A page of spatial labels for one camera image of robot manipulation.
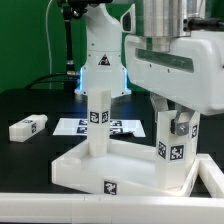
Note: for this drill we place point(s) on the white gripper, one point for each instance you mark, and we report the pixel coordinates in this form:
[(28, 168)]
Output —
[(190, 74)]

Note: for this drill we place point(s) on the white desk top tray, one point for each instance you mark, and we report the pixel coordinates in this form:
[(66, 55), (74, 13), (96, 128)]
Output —
[(128, 169)]

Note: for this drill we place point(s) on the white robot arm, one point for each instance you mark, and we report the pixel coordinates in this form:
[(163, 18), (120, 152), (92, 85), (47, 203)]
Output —
[(167, 47)]

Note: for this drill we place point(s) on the white sheet with markers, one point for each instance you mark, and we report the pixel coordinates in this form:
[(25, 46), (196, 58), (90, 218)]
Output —
[(78, 126)]

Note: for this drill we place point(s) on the white right fence bar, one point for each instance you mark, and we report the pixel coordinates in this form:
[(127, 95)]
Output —
[(211, 175)]

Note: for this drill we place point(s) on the white fence bar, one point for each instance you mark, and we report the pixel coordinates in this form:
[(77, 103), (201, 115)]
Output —
[(211, 175), (100, 209)]

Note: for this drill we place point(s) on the white front fence bar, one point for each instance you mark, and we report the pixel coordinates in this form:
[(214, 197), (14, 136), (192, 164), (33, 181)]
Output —
[(100, 209)]

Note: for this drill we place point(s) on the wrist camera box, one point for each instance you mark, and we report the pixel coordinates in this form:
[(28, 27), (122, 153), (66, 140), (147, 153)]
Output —
[(128, 20)]

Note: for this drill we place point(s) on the black camera stand pole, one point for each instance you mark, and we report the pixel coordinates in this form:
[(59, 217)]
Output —
[(71, 9)]

